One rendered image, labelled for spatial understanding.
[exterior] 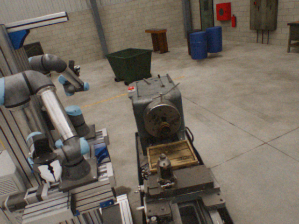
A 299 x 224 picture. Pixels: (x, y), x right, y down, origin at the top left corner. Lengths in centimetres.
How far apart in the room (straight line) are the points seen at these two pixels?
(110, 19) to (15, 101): 1078
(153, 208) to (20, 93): 95
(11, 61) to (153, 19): 1138
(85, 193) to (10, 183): 47
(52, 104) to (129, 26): 1104
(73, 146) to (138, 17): 1138
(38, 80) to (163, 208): 95
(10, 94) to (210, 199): 119
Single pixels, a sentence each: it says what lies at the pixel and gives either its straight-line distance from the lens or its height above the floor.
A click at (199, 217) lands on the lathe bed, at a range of 142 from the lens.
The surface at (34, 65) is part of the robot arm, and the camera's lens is 168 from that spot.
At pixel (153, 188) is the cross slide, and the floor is 96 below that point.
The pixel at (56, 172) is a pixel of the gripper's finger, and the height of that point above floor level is 158.
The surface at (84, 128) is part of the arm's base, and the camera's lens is 177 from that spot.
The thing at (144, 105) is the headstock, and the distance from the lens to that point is 194.
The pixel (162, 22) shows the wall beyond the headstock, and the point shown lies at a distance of 1267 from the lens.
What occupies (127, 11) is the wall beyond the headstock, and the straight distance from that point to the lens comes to 1198.
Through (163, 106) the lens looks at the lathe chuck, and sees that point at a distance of 180.
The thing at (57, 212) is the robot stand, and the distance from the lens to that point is 138.
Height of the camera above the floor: 197
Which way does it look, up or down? 26 degrees down
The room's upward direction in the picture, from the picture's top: 11 degrees counter-clockwise
